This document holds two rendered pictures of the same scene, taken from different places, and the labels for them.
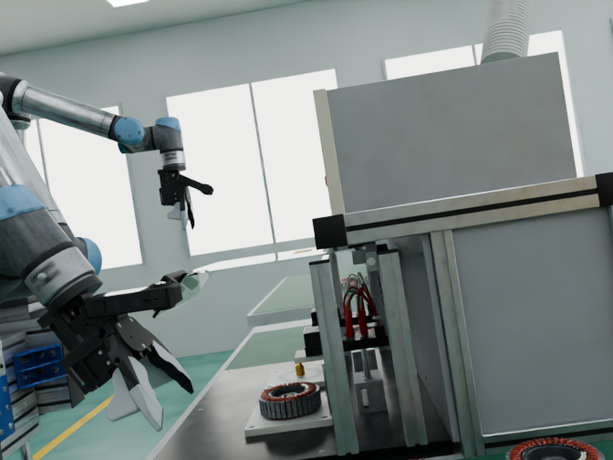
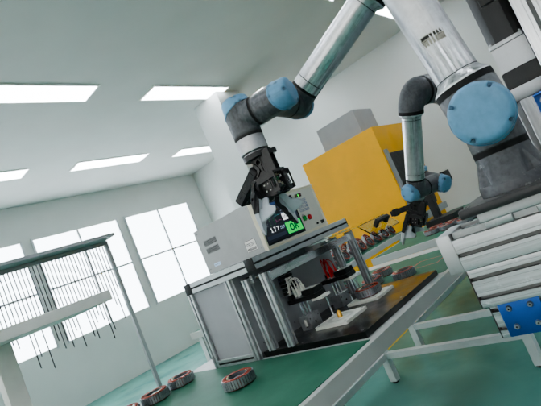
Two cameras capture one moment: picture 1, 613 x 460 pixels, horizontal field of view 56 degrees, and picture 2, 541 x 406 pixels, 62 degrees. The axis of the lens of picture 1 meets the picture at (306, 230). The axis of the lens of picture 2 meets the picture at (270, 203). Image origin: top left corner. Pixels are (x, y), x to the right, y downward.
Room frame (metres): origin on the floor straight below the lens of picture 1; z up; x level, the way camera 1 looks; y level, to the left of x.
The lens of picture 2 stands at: (2.72, 1.04, 1.12)
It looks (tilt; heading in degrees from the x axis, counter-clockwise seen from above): 5 degrees up; 217
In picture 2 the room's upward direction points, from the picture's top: 23 degrees counter-clockwise
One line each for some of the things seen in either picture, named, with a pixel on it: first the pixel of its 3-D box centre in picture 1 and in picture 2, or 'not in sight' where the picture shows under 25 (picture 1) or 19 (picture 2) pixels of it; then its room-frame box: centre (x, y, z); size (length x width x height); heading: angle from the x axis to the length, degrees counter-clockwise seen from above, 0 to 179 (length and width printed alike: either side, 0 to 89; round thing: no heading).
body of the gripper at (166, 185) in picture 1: (174, 186); (267, 175); (1.82, 0.38, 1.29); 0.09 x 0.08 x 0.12; 91
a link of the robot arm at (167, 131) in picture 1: (168, 135); (241, 118); (1.82, 0.38, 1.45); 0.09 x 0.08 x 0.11; 99
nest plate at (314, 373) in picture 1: (301, 377); (340, 318); (1.29, 0.06, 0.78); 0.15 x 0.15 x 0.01; 86
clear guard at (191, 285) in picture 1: (267, 275); (353, 234); (0.97, 0.07, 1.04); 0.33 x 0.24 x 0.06; 86
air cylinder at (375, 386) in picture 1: (369, 391); (341, 298); (1.04, -0.07, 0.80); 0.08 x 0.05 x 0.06; 176
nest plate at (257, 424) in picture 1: (292, 412); (370, 296); (1.05, 0.08, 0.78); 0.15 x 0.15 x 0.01; 86
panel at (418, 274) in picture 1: (411, 305); (296, 287); (1.16, -0.18, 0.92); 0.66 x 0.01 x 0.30; 176
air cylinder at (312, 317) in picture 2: (364, 359); (310, 320); (1.28, -0.08, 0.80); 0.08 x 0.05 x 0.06; 176
